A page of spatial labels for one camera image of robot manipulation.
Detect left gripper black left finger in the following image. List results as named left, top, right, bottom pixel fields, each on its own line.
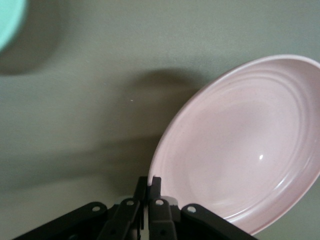
left=12, top=176, right=148, bottom=240

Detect pink plate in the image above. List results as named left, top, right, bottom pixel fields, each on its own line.
left=148, top=54, right=320, bottom=237

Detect green bowl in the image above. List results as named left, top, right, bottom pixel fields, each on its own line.
left=0, top=0, right=28, bottom=55

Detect brown tablecloth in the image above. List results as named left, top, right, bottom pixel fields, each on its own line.
left=0, top=0, right=320, bottom=240

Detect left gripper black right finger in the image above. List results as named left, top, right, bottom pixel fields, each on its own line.
left=148, top=176, right=260, bottom=240

